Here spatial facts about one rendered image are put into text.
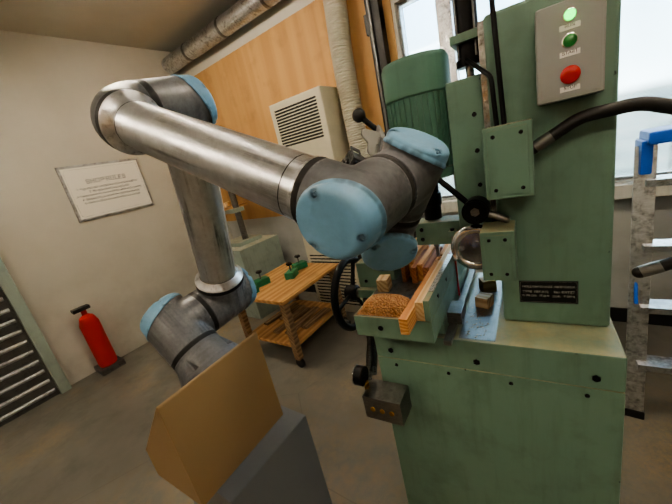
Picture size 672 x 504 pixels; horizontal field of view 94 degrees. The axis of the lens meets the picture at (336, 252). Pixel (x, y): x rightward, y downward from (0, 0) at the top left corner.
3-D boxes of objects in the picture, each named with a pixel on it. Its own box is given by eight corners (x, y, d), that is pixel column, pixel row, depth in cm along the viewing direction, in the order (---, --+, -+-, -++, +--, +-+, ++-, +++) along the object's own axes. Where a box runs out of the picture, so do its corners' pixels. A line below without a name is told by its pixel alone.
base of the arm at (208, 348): (190, 383, 80) (165, 356, 82) (185, 407, 93) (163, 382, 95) (247, 337, 94) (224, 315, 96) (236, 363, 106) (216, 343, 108)
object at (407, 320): (454, 240, 126) (453, 230, 124) (459, 240, 125) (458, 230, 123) (400, 334, 72) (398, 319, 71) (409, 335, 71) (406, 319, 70)
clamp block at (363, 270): (375, 270, 121) (371, 248, 118) (410, 270, 114) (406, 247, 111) (359, 287, 109) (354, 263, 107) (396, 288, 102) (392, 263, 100)
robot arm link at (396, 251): (431, 236, 47) (408, 280, 54) (409, 189, 56) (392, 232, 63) (371, 231, 45) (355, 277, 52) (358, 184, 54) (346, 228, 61)
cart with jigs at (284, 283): (300, 314, 296) (282, 250, 278) (351, 321, 263) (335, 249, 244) (247, 357, 246) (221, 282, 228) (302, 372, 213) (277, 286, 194)
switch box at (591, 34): (537, 106, 66) (534, 18, 61) (598, 92, 61) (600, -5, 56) (537, 106, 61) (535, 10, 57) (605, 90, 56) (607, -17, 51)
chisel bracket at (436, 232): (423, 242, 104) (420, 217, 102) (469, 240, 96) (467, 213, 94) (417, 250, 98) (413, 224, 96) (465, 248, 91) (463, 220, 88)
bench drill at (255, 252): (264, 292, 370) (222, 154, 325) (303, 297, 332) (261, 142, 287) (231, 312, 335) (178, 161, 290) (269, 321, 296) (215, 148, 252)
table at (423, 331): (396, 256, 140) (394, 243, 139) (470, 254, 124) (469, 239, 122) (328, 332, 92) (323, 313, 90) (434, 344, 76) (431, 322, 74)
